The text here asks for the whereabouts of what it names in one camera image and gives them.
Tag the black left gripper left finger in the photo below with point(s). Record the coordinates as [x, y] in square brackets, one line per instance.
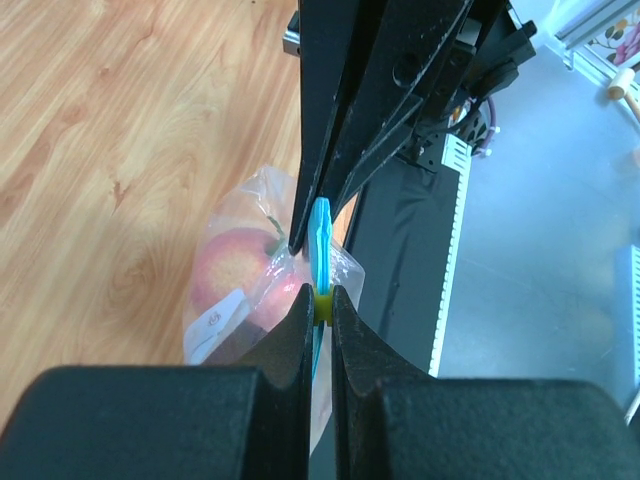
[247, 420]

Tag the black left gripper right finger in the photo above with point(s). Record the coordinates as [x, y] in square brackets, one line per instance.
[393, 421]

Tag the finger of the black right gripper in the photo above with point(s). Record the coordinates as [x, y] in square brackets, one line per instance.
[336, 38]

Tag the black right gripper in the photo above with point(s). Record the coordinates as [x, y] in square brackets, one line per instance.
[434, 64]

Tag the clear zip top bag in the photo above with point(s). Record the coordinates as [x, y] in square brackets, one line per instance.
[224, 333]

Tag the pink fake fruit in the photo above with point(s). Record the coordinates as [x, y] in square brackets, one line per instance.
[245, 259]

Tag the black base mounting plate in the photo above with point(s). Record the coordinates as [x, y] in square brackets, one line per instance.
[399, 234]

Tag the white cable duct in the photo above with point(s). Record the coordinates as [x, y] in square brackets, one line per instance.
[456, 157]

